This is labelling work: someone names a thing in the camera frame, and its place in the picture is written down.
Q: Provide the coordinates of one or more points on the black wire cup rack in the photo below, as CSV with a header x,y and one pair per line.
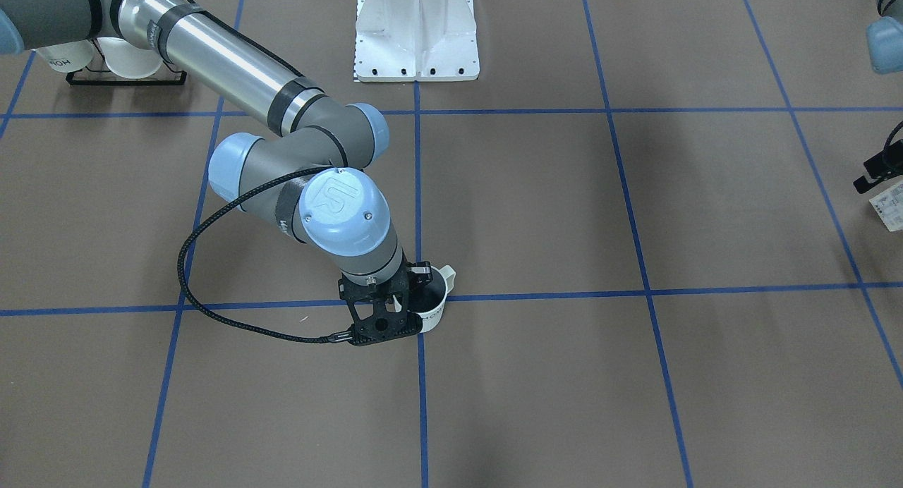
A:
x,y
103,72

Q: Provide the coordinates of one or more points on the white cup dark interior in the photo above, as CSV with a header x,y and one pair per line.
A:
x,y
443,279

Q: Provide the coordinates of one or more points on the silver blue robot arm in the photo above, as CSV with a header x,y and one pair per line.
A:
x,y
216,115

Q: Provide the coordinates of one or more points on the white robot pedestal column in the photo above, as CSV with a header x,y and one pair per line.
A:
x,y
398,41

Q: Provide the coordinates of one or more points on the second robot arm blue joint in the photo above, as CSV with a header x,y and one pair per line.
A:
x,y
884,38

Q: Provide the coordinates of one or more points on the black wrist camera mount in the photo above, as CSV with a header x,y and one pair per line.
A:
x,y
376,314

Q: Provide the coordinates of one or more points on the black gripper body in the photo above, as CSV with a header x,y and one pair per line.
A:
x,y
421,270

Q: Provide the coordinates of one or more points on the white cup in rack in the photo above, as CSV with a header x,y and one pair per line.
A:
x,y
68,57

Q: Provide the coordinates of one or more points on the white upside-down cup on rack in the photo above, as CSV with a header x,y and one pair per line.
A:
x,y
127,61

